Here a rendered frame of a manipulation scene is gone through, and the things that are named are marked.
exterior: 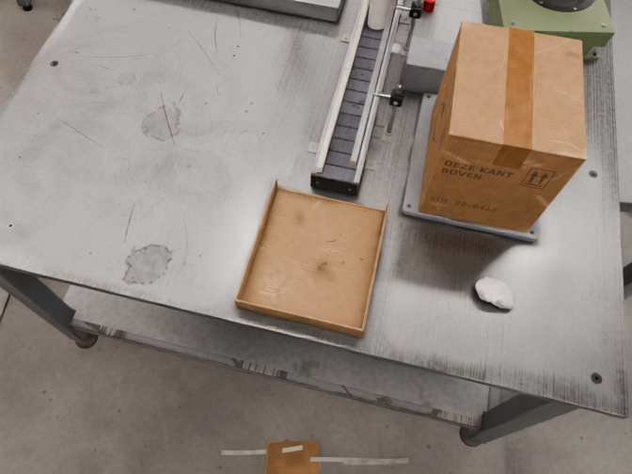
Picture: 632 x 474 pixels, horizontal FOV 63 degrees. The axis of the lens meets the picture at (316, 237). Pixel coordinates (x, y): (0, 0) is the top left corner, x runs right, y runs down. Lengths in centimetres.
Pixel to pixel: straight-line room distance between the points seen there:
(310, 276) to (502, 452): 109
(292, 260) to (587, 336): 62
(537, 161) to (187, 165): 75
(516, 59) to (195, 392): 142
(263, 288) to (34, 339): 121
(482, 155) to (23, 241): 96
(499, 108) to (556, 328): 46
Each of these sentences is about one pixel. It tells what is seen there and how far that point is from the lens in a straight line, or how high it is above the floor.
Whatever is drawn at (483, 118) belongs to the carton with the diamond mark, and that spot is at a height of 112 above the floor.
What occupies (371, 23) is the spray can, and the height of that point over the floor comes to 90.
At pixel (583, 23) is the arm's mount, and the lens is 162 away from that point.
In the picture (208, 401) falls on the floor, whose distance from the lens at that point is 189.
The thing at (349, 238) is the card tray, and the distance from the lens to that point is 113.
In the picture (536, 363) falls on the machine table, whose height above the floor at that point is 83.
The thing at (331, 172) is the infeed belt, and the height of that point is 88.
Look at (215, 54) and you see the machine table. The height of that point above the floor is 83.
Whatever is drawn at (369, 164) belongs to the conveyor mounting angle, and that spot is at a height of 83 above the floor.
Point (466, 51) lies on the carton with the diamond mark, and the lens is 111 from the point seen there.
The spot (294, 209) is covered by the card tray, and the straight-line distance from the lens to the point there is 116.
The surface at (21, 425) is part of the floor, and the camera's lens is 207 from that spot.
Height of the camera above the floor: 183
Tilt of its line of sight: 62 degrees down
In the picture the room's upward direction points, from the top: 3 degrees clockwise
